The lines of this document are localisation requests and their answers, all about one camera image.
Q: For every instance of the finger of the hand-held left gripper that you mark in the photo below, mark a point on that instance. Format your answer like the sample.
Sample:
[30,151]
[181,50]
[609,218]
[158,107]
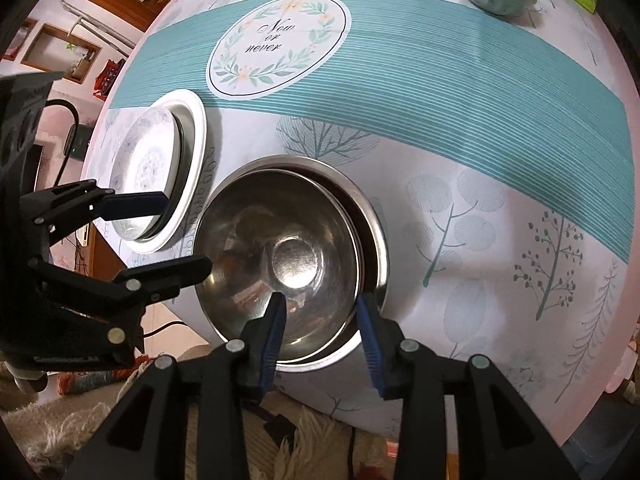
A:
[135,205]
[170,275]

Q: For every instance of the white patterned plate stack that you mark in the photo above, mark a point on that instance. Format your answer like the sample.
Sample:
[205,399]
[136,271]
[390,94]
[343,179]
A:
[175,96]

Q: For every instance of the large steel bowl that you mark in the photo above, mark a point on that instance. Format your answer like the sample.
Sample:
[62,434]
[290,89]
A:
[371,230]

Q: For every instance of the pink steel bowl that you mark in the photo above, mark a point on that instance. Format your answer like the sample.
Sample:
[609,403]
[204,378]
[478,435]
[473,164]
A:
[240,240]

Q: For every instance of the wooden shelf unit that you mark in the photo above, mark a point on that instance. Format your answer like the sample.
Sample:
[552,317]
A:
[125,5]

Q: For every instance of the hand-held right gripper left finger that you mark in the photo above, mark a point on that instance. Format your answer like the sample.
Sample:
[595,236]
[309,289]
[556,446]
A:
[272,330]

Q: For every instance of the printed tablecloth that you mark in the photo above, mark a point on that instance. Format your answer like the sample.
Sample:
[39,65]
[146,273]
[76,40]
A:
[450,110]

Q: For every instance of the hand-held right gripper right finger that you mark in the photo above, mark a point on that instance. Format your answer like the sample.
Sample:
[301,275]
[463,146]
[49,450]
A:
[372,340]

